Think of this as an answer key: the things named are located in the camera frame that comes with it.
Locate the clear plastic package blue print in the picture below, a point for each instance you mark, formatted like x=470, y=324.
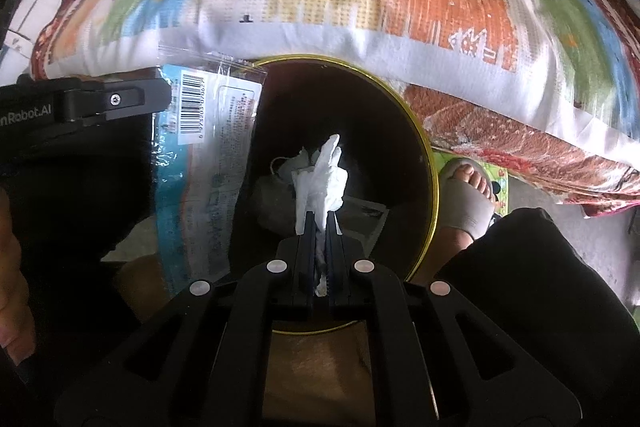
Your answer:
x=210, y=167

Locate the person's left hand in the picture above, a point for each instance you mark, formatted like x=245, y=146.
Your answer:
x=15, y=307

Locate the person's black shorts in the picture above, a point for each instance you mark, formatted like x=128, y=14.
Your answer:
x=540, y=307

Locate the grey crumpled plastic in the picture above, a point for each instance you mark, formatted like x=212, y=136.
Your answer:
x=272, y=207

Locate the black bin with gold rim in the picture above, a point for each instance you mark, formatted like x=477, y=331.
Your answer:
x=380, y=132

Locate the red floral blanket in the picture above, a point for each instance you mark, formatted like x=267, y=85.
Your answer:
x=525, y=147

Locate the person's right foot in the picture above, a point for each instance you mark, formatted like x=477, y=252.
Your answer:
x=467, y=174

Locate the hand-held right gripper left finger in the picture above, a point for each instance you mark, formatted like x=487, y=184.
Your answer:
x=302, y=257

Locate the white tissue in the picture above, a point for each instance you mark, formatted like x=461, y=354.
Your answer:
x=320, y=187

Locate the green patterned floor mat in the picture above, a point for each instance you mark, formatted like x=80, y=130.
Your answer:
x=500, y=179

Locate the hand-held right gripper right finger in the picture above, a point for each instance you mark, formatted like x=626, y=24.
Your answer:
x=340, y=257

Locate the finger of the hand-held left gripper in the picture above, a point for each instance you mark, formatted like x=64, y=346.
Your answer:
x=130, y=99

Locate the grey slipper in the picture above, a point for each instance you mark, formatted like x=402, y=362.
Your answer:
x=467, y=209

